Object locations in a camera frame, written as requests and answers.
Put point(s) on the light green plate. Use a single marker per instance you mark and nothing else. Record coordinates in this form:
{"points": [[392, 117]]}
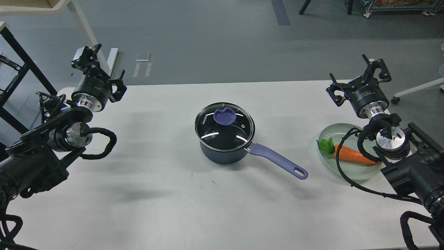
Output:
{"points": [[355, 171]]}

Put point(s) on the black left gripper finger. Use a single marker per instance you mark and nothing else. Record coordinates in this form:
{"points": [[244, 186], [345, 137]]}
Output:
{"points": [[120, 88], [86, 60]]}

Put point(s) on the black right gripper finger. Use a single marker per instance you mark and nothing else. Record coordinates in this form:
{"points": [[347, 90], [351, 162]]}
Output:
{"points": [[345, 88], [375, 73]]}

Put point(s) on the black stand leg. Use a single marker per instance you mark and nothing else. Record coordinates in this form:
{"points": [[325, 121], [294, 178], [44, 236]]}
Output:
{"points": [[348, 3]]}

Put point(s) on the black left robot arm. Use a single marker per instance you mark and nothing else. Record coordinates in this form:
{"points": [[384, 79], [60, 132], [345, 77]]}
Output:
{"points": [[39, 160]]}

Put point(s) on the black metal rack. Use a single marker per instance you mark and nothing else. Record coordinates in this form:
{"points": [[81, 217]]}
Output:
{"points": [[22, 70]]}

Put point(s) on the wheeled metal cart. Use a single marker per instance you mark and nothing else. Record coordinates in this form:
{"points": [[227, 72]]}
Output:
{"points": [[424, 7]]}

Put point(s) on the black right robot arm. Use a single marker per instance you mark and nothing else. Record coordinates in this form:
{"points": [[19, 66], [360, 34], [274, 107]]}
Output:
{"points": [[413, 162]]}

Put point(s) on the dark blue saucepan purple handle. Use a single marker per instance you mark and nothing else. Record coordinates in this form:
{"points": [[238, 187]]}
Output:
{"points": [[225, 158]]}

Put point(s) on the orange toy carrot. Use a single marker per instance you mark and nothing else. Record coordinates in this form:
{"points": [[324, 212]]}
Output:
{"points": [[345, 153]]}

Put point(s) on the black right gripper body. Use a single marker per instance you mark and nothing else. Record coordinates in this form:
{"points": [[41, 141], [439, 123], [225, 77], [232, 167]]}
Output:
{"points": [[364, 94]]}

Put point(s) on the white table frame leg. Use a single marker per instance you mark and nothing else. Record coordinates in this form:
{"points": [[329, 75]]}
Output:
{"points": [[50, 7]]}

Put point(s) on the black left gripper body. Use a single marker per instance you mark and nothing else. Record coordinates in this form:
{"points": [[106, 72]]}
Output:
{"points": [[91, 93]]}

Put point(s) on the glass pot lid purple knob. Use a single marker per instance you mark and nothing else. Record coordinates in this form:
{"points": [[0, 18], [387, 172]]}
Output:
{"points": [[224, 127]]}

